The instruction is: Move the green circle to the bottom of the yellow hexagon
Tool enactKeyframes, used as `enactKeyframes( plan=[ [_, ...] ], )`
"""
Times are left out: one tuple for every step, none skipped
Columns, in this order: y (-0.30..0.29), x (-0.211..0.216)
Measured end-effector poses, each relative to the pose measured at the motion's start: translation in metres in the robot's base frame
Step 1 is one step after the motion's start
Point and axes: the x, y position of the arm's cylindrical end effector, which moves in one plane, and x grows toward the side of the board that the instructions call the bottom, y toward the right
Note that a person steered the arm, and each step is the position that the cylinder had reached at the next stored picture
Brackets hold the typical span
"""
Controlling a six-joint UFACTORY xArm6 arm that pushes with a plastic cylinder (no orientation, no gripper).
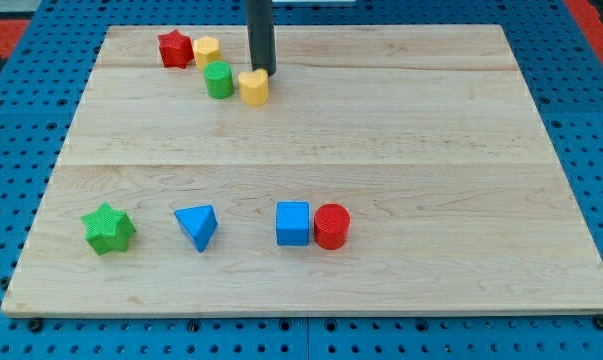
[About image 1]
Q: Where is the blue triangle block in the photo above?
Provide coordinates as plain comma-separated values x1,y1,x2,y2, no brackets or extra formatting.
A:
174,205,218,253

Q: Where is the green cylinder block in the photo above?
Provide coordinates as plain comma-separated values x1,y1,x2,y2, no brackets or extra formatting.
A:
203,60,234,99

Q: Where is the red cylinder block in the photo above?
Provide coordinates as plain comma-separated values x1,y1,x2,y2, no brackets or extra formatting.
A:
314,203,351,250

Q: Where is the yellow heart block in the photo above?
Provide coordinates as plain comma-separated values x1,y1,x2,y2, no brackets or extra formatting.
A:
237,69,269,107

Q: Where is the wooden board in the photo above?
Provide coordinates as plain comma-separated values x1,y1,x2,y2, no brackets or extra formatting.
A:
1,25,603,318

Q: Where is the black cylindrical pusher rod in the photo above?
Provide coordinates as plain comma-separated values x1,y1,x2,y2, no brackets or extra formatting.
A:
245,0,276,76

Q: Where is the blue cube block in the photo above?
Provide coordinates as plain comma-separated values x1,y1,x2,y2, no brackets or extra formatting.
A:
275,201,310,246

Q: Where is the green star block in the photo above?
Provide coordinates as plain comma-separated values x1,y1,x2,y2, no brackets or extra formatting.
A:
81,202,136,255

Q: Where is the red star block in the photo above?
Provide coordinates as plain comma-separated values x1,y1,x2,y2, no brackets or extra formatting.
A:
157,29,194,69

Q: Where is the yellow hexagon block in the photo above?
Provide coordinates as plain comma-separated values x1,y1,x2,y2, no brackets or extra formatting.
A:
192,36,222,71

